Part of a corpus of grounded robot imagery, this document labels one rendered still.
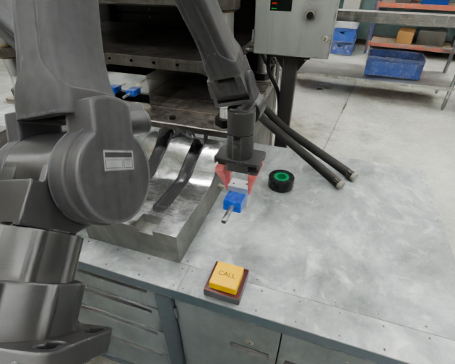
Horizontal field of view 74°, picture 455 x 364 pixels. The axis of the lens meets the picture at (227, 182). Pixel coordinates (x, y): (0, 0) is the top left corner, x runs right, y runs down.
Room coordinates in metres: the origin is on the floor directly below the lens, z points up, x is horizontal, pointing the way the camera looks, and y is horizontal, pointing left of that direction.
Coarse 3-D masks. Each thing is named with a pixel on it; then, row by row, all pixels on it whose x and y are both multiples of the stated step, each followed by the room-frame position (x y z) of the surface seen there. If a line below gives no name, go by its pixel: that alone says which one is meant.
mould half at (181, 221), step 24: (144, 144) 0.82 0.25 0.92; (168, 144) 0.81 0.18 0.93; (216, 144) 0.80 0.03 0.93; (168, 168) 0.74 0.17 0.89; (192, 192) 0.64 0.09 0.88; (216, 192) 0.71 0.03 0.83; (168, 216) 0.54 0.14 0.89; (192, 216) 0.55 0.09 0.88; (120, 240) 0.52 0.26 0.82; (144, 240) 0.50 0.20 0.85; (168, 240) 0.48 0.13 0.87; (192, 240) 0.54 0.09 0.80
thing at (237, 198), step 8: (232, 184) 0.57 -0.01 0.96; (240, 184) 0.57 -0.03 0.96; (232, 192) 0.56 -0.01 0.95; (240, 192) 0.56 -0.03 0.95; (224, 200) 0.53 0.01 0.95; (232, 200) 0.53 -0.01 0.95; (240, 200) 0.53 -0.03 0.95; (248, 200) 0.56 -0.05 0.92; (224, 208) 0.53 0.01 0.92; (232, 208) 0.51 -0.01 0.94; (240, 208) 0.52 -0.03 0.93; (224, 216) 0.48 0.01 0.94
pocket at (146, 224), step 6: (144, 216) 0.55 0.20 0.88; (150, 216) 0.54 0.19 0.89; (138, 222) 0.52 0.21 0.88; (144, 222) 0.54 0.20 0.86; (150, 222) 0.54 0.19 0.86; (156, 222) 0.54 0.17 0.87; (138, 228) 0.52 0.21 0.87; (144, 228) 0.52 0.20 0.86; (150, 228) 0.52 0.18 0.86; (150, 234) 0.49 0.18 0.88
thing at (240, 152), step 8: (232, 136) 0.55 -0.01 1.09; (240, 136) 0.55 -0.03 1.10; (248, 136) 0.55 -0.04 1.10; (224, 144) 0.62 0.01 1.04; (232, 144) 0.55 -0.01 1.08; (240, 144) 0.54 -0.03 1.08; (248, 144) 0.55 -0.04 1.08; (224, 152) 0.58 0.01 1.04; (232, 152) 0.55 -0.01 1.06; (240, 152) 0.54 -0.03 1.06; (248, 152) 0.55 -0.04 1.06; (256, 152) 0.58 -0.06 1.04; (264, 152) 0.58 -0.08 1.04; (216, 160) 0.56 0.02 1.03; (224, 160) 0.55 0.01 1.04; (232, 160) 0.54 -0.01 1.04; (240, 160) 0.54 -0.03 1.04; (248, 160) 0.54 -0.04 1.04; (256, 160) 0.54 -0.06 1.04; (256, 168) 0.53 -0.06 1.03
